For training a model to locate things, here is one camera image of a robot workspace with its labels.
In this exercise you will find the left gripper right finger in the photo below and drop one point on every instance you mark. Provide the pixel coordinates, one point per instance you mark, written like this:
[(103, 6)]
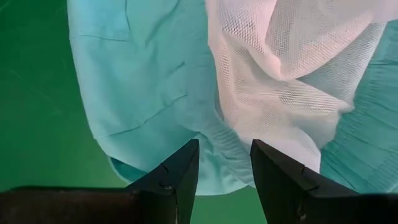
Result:
[(289, 193)]

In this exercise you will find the green table mat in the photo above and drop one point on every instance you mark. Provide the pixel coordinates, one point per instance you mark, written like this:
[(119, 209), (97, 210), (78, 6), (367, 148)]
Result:
[(31, 93)]

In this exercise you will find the light blue shorts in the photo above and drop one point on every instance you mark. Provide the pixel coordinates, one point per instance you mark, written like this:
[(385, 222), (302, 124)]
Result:
[(140, 77)]

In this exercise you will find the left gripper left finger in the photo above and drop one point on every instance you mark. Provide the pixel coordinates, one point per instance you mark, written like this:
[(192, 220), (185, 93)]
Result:
[(174, 193)]

